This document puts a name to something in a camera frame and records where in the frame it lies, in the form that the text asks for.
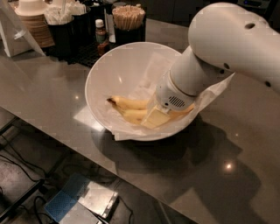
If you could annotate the black condiment tray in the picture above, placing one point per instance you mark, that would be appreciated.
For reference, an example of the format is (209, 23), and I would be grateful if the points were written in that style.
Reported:
(86, 55)

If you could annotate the white cup lids stack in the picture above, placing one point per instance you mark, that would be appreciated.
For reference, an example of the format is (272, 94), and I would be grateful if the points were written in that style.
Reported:
(30, 7)

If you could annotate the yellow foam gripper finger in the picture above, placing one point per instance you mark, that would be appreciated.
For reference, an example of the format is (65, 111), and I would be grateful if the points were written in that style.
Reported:
(155, 117)

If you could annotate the yellow banana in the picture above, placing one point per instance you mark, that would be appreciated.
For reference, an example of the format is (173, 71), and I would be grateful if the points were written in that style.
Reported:
(136, 116)
(126, 103)

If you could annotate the wooden stir sticks bundle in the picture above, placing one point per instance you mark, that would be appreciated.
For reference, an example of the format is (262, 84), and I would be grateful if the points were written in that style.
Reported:
(128, 17)

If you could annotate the white bowl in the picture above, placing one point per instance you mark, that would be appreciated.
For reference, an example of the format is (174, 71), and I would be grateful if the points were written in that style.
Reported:
(131, 71)

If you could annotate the small brown sauce bottle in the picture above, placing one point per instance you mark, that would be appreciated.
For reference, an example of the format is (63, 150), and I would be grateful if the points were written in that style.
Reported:
(101, 37)

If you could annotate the blue perforated box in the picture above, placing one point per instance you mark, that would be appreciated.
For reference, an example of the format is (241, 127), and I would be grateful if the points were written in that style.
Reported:
(67, 197)

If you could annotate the black cup with packets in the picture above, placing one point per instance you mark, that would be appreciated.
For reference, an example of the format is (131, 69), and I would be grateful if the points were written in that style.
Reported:
(63, 37)

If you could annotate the white paper liner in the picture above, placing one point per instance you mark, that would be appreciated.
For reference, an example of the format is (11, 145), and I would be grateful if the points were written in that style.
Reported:
(210, 90)

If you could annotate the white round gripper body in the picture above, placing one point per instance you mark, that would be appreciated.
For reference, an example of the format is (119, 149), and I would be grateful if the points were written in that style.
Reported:
(171, 96)

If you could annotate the black stir stick holder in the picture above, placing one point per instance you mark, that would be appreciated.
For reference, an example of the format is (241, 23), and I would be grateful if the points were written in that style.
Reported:
(129, 36)

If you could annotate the silver metal box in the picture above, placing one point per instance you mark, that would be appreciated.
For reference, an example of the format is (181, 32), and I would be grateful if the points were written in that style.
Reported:
(98, 199)

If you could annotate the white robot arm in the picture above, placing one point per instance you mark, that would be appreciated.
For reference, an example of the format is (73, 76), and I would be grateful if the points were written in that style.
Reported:
(224, 39)

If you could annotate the black container with napkins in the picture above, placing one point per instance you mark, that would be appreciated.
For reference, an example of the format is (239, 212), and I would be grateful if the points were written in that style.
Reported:
(81, 21)

